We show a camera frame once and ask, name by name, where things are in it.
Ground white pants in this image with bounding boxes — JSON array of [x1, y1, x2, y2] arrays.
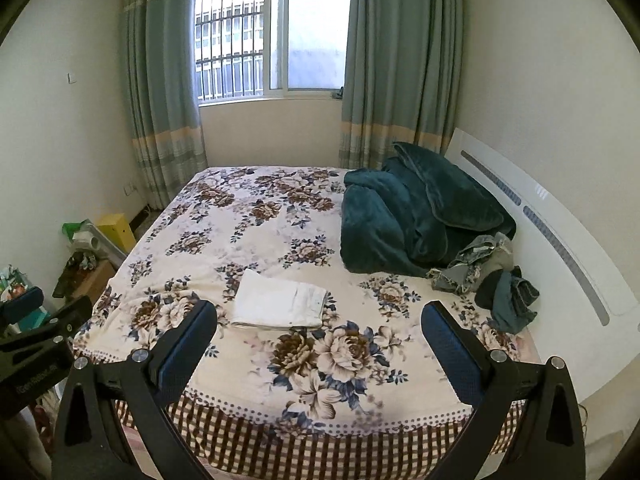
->
[[230, 270, 328, 330]]

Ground colourful clutter pile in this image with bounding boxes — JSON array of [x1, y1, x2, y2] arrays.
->
[[1, 264, 49, 334]]

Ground brown cardboard box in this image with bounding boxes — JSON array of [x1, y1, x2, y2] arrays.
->
[[52, 250, 115, 304]]

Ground green plastic bag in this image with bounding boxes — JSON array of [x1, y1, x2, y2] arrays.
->
[[62, 221, 87, 242]]

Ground white rolled pipe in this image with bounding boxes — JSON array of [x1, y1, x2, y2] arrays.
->
[[72, 220, 126, 269]]

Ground yellow box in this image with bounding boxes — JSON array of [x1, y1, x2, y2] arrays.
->
[[96, 214, 137, 254]]

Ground white bed headboard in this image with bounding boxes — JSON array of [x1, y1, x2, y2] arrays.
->
[[446, 129, 639, 401]]

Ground dark teal crumpled garment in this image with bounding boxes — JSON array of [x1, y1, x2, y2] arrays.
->
[[474, 266, 540, 335]]

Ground grey crumpled jeans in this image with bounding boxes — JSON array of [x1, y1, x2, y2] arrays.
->
[[428, 232, 514, 296]]

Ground floral bed blanket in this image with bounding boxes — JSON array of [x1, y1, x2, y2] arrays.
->
[[74, 167, 537, 479]]

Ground left teal curtain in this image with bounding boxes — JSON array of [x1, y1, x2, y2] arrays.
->
[[120, 0, 207, 209]]

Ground teal curtain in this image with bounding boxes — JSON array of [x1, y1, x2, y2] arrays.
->
[[338, 0, 463, 169], [120, 0, 207, 209]]

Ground dark green plush blanket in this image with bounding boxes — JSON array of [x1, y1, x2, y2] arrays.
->
[[340, 142, 516, 276]]

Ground window with metal bars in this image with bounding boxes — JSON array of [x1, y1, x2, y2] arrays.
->
[[193, 0, 350, 104]]

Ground right teal curtain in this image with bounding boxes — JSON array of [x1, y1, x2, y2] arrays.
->
[[338, 0, 463, 169]]

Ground wall socket outlet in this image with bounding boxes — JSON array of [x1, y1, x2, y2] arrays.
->
[[122, 182, 137, 196]]

